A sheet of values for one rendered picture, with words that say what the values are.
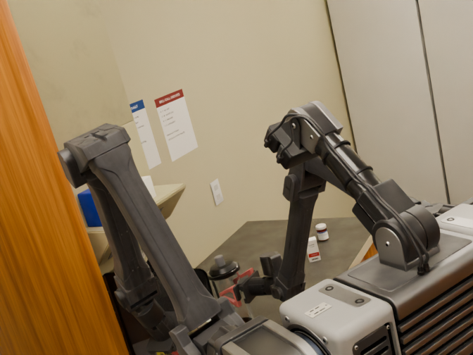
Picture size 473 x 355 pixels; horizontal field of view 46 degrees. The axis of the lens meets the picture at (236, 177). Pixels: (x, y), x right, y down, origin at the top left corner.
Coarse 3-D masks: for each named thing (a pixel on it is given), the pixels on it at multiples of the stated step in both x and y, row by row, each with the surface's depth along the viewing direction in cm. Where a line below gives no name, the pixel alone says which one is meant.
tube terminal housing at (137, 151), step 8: (128, 128) 158; (136, 128) 161; (136, 136) 160; (136, 144) 160; (136, 152) 160; (136, 160) 160; (144, 160) 163; (144, 168) 162; (80, 208) 141; (104, 264) 146; (112, 264) 149; (104, 272) 146
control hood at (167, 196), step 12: (156, 192) 157; (168, 192) 154; (180, 192) 159; (156, 204) 148; (168, 204) 157; (168, 216) 165; (96, 228) 139; (96, 240) 137; (96, 252) 139; (108, 252) 140
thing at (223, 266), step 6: (216, 258) 176; (222, 258) 177; (216, 264) 177; (222, 264) 177; (228, 264) 176; (234, 264) 177; (210, 270) 176; (216, 270) 175; (222, 270) 174; (228, 270) 174
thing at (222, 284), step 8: (208, 272) 179; (216, 280) 174; (224, 280) 174; (232, 280) 175; (224, 288) 175; (232, 296) 175; (232, 304) 176; (248, 304) 179; (240, 312) 176; (248, 312) 178; (248, 320) 178
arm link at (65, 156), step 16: (64, 160) 91; (80, 176) 94; (96, 176) 95; (96, 192) 97; (96, 208) 104; (112, 208) 101; (112, 224) 103; (112, 240) 107; (128, 240) 108; (128, 256) 110; (128, 272) 113; (144, 272) 115; (128, 288) 115; (144, 288) 118
